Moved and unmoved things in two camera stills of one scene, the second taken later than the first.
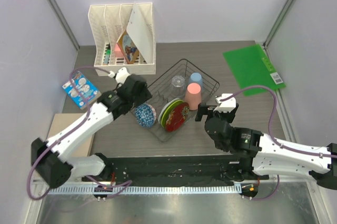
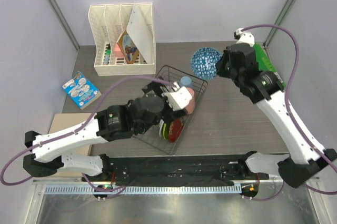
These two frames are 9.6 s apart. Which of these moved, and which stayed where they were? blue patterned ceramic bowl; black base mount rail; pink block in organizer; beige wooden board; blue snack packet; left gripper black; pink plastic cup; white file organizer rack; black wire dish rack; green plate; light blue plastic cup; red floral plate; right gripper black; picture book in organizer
Moved: left gripper black; green plate; light blue plastic cup; pink plastic cup; red floral plate; black wire dish rack; right gripper black; blue patterned ceramic bowl
Stayed: white file organizer rack; pink block in organizer; picture book in organizer; beige wooden board; black base mount rail; blue snack packet
